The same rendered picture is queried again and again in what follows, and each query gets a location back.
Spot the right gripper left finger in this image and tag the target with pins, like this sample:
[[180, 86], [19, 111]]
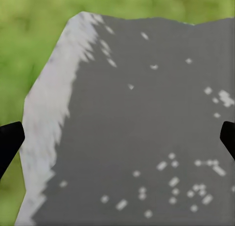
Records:
[[11, 139]]

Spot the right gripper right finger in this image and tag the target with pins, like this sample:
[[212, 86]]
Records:
[[227, 136]]

